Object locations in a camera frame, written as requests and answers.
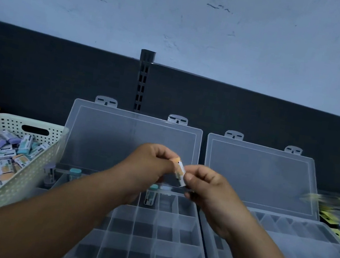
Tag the orange-capped white small tube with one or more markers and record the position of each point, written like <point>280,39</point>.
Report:
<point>179,170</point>

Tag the heap of yellow blue packets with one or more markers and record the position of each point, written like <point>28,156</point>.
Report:
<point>337,211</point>

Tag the person's left hand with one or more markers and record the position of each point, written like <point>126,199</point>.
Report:
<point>147,169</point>

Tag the person's right hand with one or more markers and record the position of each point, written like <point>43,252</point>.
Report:
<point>219,202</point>

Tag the white perforated plastic basket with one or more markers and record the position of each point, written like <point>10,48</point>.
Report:
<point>38,170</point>

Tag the narrow black shelf back panel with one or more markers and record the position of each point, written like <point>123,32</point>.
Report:
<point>255,115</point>

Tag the black slotted shelf upright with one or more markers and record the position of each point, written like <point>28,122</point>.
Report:
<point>142,78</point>

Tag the wide black shelf back panel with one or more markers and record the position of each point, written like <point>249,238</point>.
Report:
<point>54,70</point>

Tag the person's left forearm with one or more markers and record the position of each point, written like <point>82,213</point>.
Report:
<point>20,222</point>

